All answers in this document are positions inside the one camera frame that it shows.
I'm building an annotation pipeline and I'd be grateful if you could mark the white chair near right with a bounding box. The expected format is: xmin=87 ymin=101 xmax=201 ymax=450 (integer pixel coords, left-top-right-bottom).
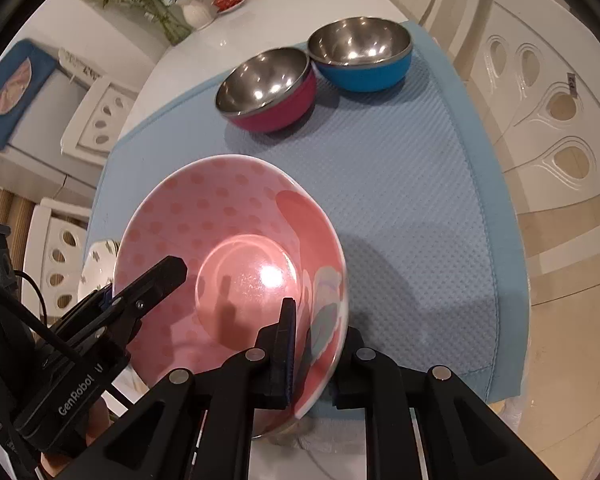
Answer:
xmin=446 ymin=0 xmax=600 ymax=276

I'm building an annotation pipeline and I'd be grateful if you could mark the white refrigerator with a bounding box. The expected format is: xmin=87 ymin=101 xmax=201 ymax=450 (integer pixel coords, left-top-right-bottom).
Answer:
xmin=0 ymin=50 xmax=102 ymax=207

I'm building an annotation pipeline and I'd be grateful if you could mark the white ceramic vase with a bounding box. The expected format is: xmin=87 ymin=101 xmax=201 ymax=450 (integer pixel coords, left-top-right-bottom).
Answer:
xmin=178 ymin=0 xmax=215 ymax=30

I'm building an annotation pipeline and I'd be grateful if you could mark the magenta steel bowl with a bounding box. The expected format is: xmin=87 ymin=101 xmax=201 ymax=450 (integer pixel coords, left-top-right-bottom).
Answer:
xmin=214 ymin=47 xmax=317 ymax=133

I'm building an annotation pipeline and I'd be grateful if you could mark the small floral hexagonal plate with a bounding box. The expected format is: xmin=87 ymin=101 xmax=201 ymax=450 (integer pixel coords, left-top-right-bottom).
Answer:
xmin=76 ymin=240 xmax=119 ymax=301

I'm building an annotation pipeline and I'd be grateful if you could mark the blue cloth with pink pattern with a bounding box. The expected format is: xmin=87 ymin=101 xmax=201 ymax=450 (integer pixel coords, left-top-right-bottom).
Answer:
xmin=0 ymin=39 xmax=57 ymax=151

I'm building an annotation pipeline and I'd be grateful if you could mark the person's left hand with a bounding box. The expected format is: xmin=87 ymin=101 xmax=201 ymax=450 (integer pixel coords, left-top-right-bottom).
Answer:
xmin=41 ymin=399 xmax=112 ymax=478

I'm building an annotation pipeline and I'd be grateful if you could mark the white chair far left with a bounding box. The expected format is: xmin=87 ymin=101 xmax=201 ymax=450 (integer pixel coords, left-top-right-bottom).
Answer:
xmin=60 ymin=75 xmax=140 ymax=167

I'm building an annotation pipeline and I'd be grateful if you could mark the light blue table mat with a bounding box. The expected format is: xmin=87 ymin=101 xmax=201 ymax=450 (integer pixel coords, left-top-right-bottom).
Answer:
xmin=87 ymin=25 xmax=529 ymax=403

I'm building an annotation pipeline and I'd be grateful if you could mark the white chair near left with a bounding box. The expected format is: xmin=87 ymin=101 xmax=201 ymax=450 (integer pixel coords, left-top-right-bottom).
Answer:
xmin=21 ymin=198 xmax=91 ymax=323

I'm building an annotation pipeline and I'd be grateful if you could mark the blue steel bowl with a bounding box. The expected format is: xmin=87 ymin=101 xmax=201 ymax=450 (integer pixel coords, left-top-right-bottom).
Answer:
xmin=306 ymin=16 xmax=414 ymax=93

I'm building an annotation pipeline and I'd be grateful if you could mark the pink ceramic bowl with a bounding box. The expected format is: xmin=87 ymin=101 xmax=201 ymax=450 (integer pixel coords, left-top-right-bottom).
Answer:
xmin=114 ymin=154 xmax=349 ymax=437

